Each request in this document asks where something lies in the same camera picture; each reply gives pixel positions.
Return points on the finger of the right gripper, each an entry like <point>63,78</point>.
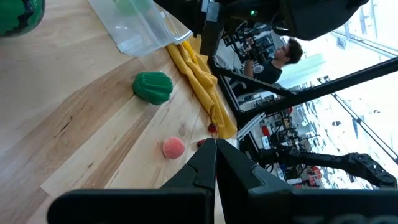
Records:
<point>183,7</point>
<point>194,23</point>

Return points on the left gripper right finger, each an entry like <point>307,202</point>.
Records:
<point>280,205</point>

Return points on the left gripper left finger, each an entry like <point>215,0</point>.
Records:
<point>174,202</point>

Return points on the light green toy lettuce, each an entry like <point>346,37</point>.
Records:
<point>132,6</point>

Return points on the pink toy peach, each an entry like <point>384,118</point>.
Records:
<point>173,147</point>

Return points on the dark red toy cherry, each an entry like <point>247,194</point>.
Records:
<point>212,127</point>
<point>201,143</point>

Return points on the striped green toy watermelon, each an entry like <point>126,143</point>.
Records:
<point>18,15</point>

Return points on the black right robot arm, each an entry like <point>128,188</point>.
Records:
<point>311,18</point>

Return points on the black background robot arm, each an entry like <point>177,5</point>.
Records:
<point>367,168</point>

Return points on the clear plastic tupperware container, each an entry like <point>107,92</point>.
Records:
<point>140,31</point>

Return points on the person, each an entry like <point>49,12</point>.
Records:
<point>267,71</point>

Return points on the yellow cloth napkin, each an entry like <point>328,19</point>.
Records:
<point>205,90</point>

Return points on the dark green toy bell pepper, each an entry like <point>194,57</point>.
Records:
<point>152,88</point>

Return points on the silver metal bracket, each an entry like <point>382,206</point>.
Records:
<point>250,126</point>

